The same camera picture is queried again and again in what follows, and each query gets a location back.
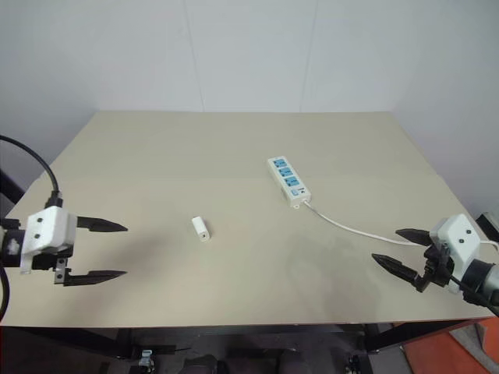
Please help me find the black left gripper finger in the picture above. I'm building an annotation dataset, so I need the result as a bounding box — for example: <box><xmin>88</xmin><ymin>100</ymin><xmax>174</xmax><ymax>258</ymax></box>
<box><xmin>75</xmin><ymin>215</ymin><xmax>129</xmax><ymax>234</ymax></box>
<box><xmin>62</xmin><ymin>270</ymin><xmax>129</xmax><ymax>288</ymax></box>

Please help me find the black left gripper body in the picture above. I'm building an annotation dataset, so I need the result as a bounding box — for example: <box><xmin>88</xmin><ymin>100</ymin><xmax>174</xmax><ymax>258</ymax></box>
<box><xmin>30</xmin><ymin>245</ymin><xmax>76</xmax><ymax>288</ymax></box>

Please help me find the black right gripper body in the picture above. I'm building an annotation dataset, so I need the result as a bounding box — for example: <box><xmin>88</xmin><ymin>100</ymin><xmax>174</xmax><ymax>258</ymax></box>
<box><xmin>414</xmin><ymin>243</ymin><xmax>456</xmax><ymax>294</ymax></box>

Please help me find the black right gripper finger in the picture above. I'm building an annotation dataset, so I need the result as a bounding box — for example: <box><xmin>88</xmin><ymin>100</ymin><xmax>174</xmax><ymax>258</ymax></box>
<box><xmin>371</xmin><ymin>252</ymin><xmax>421</xmax><ymax>286</ymax></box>
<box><xmin>395</xmin><ymin>228</ymin><xmax>434</xmax><ymax>247</ymax></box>

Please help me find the white plug adapter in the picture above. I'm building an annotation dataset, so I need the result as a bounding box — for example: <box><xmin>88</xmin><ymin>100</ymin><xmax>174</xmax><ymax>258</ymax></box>
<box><xmin>190</xmin><ymin>216</ymin><xmax>214</xmax><ymax>245</ymax></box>

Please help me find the white power strip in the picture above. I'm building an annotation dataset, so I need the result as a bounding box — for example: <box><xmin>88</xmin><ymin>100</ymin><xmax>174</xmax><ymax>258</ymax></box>
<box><xmin>267</xmin><ymin>155</ymin><xmax>312</xmax><ymax>210</ymax></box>

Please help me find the black object beside table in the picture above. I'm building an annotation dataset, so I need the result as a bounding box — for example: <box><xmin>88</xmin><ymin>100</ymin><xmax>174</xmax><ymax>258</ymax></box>
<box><xmin>476</xmin><ymin>211</ymin><xmax>499</xmax><ymax>243</ymax></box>

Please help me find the dark object beside table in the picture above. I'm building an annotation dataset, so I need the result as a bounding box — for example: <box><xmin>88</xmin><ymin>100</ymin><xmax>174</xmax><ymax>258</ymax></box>
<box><xmin>0</xmin><ymin>167</ymin><xmax>25</xmax><ymax>220</ymax></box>

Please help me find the silver metal clamp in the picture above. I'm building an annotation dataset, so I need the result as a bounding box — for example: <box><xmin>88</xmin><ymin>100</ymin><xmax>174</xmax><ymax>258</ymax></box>
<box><xmin>137</xmin><ymin>348</ymin><xmax>156</xmax><ymax>368</ymax></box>

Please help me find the dark rounded shape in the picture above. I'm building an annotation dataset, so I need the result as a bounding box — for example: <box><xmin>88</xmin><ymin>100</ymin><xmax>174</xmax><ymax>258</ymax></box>
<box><xmin>182</xmin><ymin>353</ymin><xmax>220</xmax><ymax>374</ymax></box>

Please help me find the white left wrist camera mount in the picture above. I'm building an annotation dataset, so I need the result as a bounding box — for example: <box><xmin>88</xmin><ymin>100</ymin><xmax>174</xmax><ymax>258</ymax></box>
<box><xmin>19</xmin><ymin>206</ymin><xmax>77</xmax><ymax>276</ymax></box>

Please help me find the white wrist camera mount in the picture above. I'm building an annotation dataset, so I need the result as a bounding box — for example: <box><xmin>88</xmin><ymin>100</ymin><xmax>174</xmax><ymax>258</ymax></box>
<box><xmin>19</xmin><ymin>206</ymin><xmax>77</xmax><ymax>276</ymax></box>
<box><xmin>430</xmin><ymin>213</ymin><xmax>482</xmax><ymax>295</ymax></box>

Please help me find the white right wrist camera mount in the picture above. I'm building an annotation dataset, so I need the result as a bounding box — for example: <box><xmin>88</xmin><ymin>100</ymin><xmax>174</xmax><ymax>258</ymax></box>
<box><xmin>430</xmin><ymin>213</ymin><xmax>482</xmax><ymax>295</ymax></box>

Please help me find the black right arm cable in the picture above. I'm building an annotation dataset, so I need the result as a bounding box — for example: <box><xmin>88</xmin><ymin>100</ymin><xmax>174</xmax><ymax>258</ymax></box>
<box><xmin>448</xmin><ymin>274</ymin><xmax>499</xmax><ymax>317</ymax></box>

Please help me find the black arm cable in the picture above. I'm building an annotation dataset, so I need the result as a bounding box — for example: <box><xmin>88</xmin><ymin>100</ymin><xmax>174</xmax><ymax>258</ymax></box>
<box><xmin>0</xmin><ymin>134</ymin><xmax>64</xmax><ymax>317</ymax></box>
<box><xmin>448</xmin><ymin>274</ymin><xmax>499</xmax><ymax>317</ymax></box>

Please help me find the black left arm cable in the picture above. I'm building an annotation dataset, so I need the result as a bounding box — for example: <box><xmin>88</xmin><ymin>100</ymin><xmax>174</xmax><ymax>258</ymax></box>
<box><xmin>0</xmin><ymin>134</ymin><xmax>64</xmax><ymax>317</ymax></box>

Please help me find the white power cable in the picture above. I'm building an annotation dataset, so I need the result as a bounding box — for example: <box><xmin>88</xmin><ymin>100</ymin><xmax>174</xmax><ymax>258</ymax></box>
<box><xmin>302</xmin><ymin>197</ymin><xmax>499</xmax><ymax>251</ymax></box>

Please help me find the black table frame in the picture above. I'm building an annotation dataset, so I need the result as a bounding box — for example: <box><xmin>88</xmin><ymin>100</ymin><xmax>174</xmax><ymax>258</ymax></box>
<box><xmin>0</xmin><ymin>318</ymin><xmax>471</xmax><ymax>374</ymax></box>

